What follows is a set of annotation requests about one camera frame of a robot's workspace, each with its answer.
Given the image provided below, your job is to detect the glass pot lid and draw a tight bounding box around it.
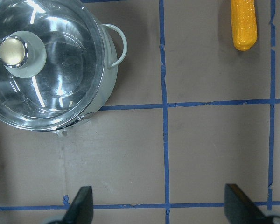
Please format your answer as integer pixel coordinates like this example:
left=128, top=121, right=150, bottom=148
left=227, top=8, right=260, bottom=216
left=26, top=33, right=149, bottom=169
left=0, top=0, right=105, bottom=131

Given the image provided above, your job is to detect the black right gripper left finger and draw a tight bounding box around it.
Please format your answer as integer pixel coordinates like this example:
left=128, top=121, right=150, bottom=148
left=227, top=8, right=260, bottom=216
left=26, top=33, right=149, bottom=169
left=62, top=186, right=93, bottom=224

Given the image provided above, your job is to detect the yellow toy corn cob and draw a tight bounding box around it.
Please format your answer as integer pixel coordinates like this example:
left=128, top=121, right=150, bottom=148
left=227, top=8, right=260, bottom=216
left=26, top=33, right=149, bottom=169
left=231, top=0, right=258, bottom=51

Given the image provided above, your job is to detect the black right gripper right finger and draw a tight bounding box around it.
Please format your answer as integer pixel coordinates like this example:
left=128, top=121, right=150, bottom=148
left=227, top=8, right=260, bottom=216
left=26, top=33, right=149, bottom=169
left=224, top=183, right=280, bottom=224

